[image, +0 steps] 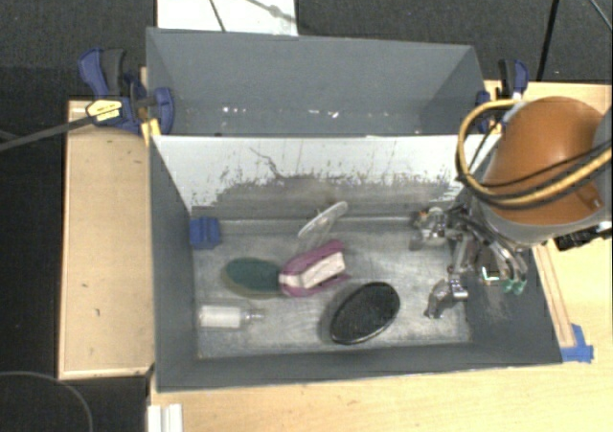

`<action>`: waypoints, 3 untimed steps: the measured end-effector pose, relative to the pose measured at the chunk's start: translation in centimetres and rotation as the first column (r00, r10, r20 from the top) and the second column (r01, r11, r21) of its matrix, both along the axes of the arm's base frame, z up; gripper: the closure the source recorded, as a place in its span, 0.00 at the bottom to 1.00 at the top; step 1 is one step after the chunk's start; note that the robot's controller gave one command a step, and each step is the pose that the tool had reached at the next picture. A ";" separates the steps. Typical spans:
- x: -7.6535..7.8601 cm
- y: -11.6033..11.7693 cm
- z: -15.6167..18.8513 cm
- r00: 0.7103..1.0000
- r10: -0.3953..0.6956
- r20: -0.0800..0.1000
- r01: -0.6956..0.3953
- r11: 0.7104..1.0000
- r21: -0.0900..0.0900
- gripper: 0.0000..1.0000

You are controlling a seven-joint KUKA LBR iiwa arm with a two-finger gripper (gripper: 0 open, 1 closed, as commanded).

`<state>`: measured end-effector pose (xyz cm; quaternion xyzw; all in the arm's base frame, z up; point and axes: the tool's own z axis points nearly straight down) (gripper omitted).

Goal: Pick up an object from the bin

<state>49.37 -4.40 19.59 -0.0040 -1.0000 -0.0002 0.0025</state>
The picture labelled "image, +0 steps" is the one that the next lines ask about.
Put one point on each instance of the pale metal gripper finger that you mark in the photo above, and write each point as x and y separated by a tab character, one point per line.
431	229
445	296

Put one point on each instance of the black oval dish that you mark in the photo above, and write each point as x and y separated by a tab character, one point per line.
365	313

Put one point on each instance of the clear plastic oval piece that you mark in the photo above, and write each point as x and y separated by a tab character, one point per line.
320	225

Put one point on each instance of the purple and white stapler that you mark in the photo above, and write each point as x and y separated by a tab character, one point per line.
313	269

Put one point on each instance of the dark green oval sponge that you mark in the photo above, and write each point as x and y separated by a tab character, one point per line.
253	275

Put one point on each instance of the grey metal bin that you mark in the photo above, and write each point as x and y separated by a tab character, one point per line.
297	85

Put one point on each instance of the clear plastic bottle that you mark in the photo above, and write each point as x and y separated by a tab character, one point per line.
220	316

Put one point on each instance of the pale wood flat board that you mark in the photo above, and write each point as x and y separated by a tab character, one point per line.
105	248

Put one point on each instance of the black cylinder on white bracket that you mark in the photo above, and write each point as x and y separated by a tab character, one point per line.
577	237

